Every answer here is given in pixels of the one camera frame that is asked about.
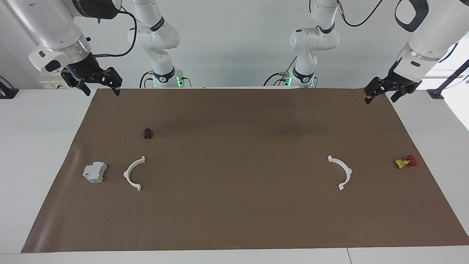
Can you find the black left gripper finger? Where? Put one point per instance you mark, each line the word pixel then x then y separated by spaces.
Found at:
pixel 369 97
pixel 397 96

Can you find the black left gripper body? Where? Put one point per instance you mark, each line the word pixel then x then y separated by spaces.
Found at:
pixel 397 82

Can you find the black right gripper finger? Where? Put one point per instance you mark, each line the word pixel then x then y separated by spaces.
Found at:
pixel 85 90
pixel 116 90

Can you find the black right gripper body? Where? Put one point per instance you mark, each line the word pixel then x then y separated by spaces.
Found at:
pixel 88 71

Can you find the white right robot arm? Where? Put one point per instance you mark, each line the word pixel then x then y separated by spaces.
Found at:
pixel 47 22

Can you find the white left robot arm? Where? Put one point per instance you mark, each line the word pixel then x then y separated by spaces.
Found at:
pixel 315 40

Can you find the black stand with pole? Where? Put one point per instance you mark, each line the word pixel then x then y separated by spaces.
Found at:
pixel 438 92

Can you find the small dark cylinder part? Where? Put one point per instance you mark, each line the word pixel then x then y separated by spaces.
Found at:
pixel 147 133

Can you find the grey circuit breaker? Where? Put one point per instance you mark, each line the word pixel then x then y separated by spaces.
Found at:
pixel 94 172

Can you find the brown table mat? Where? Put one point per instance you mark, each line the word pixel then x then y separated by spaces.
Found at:
pixel 234 212

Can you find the white wall socket box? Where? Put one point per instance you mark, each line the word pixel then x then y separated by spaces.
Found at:
pixel 55 85

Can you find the black clamp mount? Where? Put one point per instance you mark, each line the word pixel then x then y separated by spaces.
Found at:
pixel 7 92

